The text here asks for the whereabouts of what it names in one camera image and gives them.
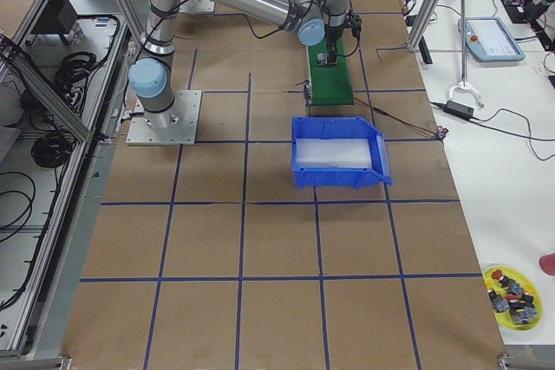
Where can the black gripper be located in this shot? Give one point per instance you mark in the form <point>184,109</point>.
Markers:
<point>334,36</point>

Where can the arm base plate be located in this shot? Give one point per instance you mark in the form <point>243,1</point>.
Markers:
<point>178,125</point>
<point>197,7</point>

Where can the green conveyor belt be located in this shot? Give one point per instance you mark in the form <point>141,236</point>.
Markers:
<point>328,85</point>

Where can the yellow bowl of buttons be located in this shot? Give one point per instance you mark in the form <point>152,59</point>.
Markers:
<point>515,301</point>

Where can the white foam pad destination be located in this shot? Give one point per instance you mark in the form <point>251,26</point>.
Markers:
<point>333,153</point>

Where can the yellow mushroom push button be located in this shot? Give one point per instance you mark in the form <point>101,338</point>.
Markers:
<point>322,59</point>

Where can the black power adapter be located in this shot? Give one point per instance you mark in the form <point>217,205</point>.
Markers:
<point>458,110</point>

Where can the blue teach pendant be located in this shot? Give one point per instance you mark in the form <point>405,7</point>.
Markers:
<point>489,40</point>

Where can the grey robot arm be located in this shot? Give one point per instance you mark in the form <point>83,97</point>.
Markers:
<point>150,76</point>

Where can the grabber reach tool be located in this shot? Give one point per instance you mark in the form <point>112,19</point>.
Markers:
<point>464,85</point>

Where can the blue destination bin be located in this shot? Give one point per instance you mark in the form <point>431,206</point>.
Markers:
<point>340,128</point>

